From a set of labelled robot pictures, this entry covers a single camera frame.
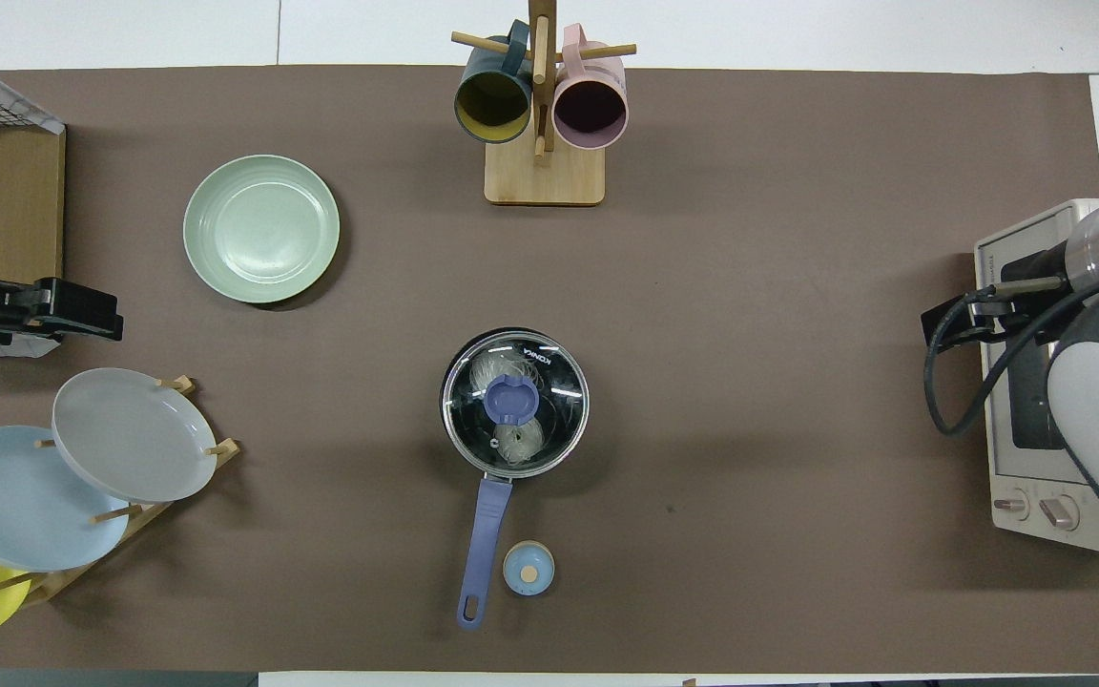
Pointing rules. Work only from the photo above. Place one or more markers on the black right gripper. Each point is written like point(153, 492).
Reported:
point(1031, 267)

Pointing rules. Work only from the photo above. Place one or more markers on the white vermicelli nest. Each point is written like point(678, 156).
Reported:
point(519, 444)
point(497, 367)

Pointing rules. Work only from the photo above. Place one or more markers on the glass lid with blue knob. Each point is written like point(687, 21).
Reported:
point(511, 399)

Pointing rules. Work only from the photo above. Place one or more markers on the grey plate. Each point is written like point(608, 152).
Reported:
point(134, 434)

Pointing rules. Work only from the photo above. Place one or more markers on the wooden plate rack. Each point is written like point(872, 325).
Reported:
point(225, 448)

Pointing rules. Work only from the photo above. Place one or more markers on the light blue plate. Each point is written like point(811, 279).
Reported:
point(6, 506)

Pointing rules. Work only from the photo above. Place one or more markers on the pale green plate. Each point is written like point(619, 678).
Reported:
point(261, 229)

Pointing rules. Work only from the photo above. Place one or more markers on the brown wooden board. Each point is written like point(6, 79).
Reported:
point(20, 200)

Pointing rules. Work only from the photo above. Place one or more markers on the white toaster oven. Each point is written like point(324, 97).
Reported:
point(1017, 496)

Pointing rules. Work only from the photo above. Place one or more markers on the brown table mat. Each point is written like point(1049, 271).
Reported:
point(750, 286)

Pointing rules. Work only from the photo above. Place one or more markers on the pink mug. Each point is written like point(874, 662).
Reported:
point(590, 110)

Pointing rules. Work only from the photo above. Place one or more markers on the dark teal mug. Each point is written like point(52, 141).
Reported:
point(492, 105)

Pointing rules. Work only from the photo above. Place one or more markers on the wooden mug tree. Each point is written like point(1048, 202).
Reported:
point(545, 181)

